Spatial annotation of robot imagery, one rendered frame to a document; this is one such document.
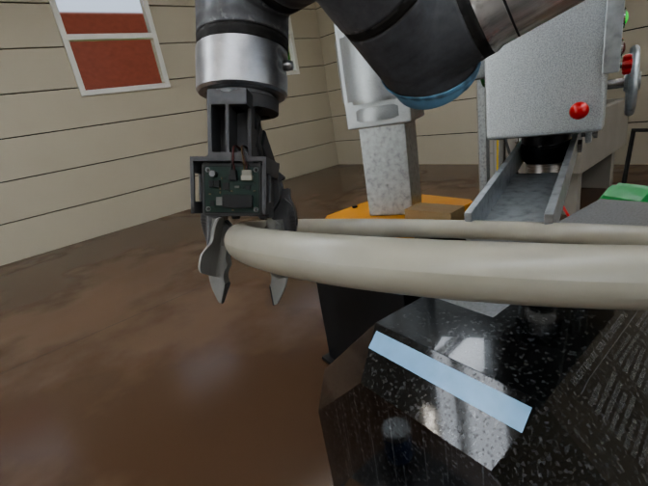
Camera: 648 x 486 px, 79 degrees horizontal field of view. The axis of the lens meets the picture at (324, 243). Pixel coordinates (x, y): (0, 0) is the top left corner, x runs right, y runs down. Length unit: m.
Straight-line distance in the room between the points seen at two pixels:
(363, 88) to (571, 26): 0.80
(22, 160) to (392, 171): 5.39
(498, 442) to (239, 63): 0.59
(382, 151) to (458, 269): 1.46
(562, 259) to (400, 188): 1.47
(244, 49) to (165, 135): 6.40
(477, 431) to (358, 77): 1.24
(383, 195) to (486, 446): 1.18
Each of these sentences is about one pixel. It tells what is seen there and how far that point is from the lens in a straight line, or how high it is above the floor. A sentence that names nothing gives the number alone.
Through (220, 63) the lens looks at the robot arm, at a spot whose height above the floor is 1.31.
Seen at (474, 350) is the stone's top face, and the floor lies 0.83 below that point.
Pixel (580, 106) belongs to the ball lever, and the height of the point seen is 1.19.
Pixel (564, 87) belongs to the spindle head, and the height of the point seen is 1.22.
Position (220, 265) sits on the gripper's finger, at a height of 1.12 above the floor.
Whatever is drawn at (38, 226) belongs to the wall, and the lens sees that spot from 6.44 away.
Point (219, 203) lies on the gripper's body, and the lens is 0.37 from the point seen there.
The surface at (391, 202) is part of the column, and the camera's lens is 1.68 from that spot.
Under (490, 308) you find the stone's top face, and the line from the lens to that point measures 0.87.
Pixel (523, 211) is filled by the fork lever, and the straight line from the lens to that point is 0.77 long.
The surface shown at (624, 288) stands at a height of 1.17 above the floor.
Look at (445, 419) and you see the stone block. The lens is 0.72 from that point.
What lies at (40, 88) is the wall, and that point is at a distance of 6.48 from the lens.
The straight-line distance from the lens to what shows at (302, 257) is 0.23.
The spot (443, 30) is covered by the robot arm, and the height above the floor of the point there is 1.31.
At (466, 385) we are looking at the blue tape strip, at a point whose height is 0.81.
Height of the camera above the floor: 1.26
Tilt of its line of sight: 19 degrees down
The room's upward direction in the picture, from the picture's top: 10 degrees counter-clockwise
